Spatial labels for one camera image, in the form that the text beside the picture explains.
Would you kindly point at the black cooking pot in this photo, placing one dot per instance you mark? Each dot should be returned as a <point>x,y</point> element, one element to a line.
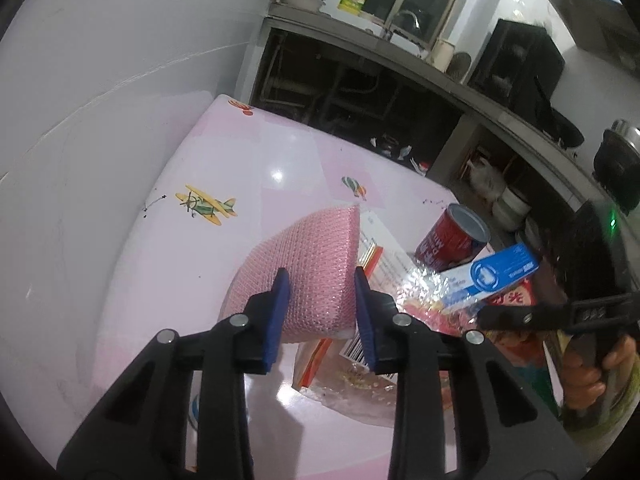
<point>617,155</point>

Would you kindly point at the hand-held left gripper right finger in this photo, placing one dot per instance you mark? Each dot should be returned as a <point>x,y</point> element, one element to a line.
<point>364,320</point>

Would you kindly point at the person's right hand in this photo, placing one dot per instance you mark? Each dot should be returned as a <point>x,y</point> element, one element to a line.
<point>580,380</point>

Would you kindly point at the grey kitchen counter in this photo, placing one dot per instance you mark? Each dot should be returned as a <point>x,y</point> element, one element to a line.
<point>350,35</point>

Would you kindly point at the red tin can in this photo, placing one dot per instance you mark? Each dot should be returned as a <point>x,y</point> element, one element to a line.
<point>447,245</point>

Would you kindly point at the red snack bag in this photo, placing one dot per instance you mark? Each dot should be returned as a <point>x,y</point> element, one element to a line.
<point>520,355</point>

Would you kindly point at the metal faucet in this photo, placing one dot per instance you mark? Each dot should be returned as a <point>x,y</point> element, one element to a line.
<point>412,17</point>

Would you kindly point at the clear plastic wrapper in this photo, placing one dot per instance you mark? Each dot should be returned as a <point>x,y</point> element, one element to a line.
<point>350,390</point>

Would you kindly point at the stack of white bowls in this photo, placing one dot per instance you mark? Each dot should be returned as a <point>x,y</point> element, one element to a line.
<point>510,205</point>

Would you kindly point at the black cabinet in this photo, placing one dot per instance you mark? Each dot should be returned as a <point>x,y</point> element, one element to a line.
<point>520,65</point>

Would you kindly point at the blue toothpaste box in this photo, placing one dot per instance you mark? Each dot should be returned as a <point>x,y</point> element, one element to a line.
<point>495,272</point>

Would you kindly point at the white plastic bag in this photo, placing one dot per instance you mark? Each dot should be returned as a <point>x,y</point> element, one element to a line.
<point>482,177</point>

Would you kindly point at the black wok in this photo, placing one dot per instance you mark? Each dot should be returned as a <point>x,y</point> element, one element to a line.
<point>565,135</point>

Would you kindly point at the pink bubble wrap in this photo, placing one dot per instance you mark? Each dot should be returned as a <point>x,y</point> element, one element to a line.
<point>310,250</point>

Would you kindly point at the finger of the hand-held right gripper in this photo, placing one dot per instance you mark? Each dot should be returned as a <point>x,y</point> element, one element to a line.
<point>510,319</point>

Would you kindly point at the cooking oil bottle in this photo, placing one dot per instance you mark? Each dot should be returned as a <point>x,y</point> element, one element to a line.
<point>422,167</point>

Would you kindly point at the white cup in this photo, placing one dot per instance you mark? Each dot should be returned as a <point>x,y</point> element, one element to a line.
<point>442,55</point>

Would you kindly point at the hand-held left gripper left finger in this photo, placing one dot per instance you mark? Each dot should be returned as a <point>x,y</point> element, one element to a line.
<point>277,320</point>

